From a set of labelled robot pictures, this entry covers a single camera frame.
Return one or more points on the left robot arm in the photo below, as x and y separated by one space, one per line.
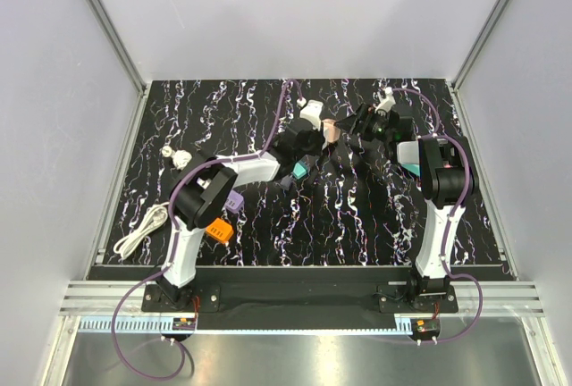
204 185

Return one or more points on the teal triangular power strip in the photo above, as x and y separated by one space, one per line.
412 165

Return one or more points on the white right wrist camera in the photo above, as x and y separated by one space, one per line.
386 101

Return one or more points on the orange power strip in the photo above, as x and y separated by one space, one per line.
220 230

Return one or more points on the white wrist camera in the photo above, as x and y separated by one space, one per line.
386 101
311 112

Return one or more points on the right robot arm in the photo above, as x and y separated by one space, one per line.
447 181

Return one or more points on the dark purple plug adapter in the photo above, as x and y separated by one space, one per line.
286 182

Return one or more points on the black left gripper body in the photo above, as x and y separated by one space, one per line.
312 147

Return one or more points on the purple power strip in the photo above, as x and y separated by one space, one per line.
234 202

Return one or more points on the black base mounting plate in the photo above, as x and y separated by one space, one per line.
214 297

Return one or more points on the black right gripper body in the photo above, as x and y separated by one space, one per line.
374 126

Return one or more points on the teal plug adapter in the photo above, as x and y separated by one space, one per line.
300 170

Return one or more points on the white plug with cord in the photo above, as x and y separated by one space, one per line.
180 158

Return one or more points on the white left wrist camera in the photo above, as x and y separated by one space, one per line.
311 112

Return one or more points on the white pink socket adapter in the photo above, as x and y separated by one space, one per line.
331 132

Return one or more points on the aluminium frame rail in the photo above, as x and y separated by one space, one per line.
113 37

